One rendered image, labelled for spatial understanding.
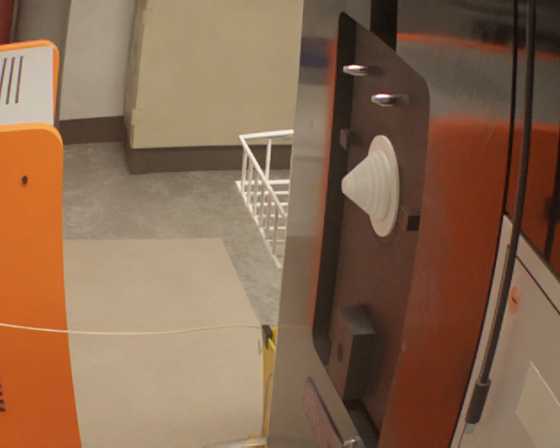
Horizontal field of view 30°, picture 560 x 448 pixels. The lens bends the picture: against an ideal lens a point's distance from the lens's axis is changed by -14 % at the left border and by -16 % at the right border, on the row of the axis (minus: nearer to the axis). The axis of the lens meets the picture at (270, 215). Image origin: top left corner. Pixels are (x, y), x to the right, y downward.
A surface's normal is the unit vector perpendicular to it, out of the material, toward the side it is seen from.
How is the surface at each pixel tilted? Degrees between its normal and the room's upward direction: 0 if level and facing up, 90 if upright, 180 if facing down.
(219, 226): 0
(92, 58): 90
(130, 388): 0
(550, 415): 90
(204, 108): 90
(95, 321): 0
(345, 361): 90
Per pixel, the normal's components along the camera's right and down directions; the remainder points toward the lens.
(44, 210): 0.22, 0.40
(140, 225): 0.07, -0.92
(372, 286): -0.97, 0.02
